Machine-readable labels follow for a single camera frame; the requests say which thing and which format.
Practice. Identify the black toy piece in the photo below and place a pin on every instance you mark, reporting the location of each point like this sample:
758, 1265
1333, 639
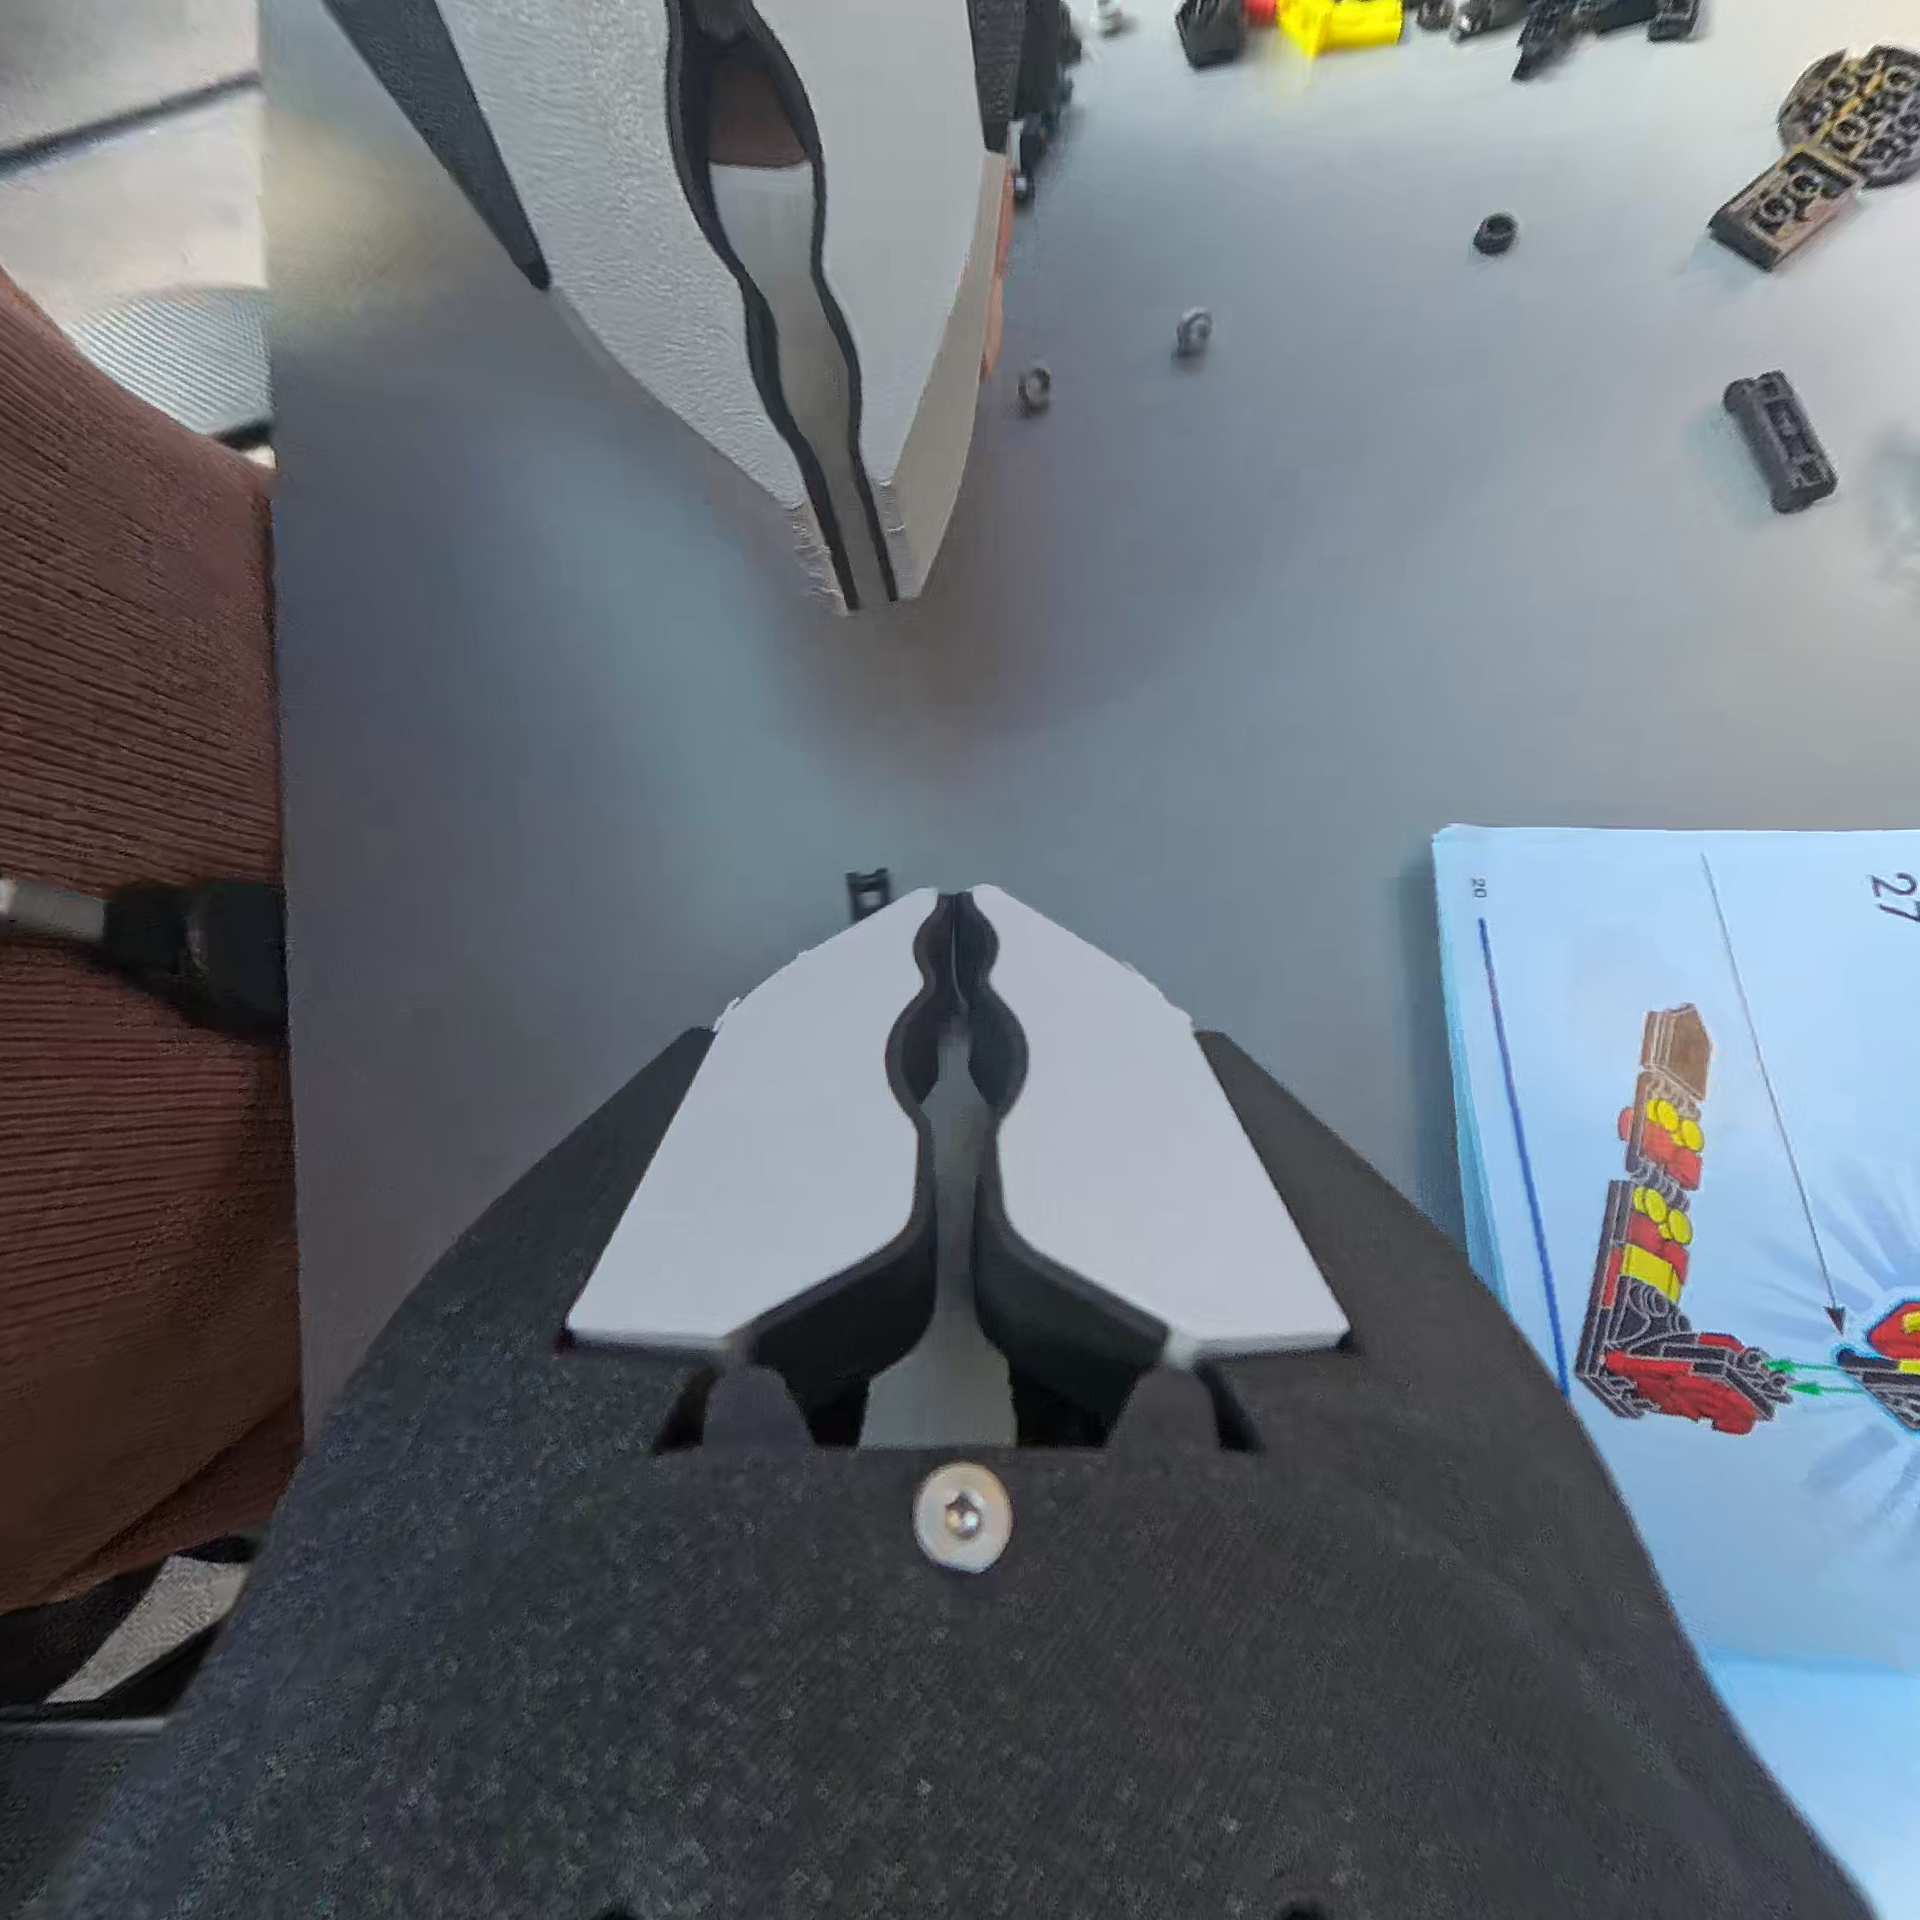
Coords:
1211, 28

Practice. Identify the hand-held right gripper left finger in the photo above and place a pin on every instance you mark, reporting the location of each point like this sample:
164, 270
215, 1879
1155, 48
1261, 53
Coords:
781, 1171

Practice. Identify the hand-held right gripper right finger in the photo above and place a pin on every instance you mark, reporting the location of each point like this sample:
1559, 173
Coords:
1155, 1184

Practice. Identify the grey desk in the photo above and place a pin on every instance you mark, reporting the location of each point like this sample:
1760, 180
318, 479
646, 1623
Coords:
1277, 675

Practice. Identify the person's brown knit sweater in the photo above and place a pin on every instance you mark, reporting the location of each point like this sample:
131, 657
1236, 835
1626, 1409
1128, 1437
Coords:
136, 1049

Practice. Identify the tiny black toy clip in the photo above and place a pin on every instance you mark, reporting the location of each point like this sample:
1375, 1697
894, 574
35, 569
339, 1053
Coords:
868, 887

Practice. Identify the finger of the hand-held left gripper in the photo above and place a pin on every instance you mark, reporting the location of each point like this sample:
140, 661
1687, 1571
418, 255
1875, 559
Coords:
630, 196
902, 224

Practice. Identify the light blue instruction booklet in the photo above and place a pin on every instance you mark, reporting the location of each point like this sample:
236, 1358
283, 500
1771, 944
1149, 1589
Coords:
1724, 1141

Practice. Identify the round dark toy plate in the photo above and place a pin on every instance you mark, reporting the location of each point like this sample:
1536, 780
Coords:
1862, 112

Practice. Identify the black toy brick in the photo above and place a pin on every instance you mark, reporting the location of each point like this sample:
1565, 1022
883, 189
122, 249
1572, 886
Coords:
1779, 441

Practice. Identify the long black toy beam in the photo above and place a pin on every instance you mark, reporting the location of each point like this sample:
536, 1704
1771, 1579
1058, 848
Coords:
1590, 28

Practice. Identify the yellow toy brick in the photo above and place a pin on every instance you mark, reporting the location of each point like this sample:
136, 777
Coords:
1343, 22

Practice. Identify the brown toy plate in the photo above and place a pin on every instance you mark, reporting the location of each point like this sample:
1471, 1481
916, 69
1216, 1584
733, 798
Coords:
1781, 211

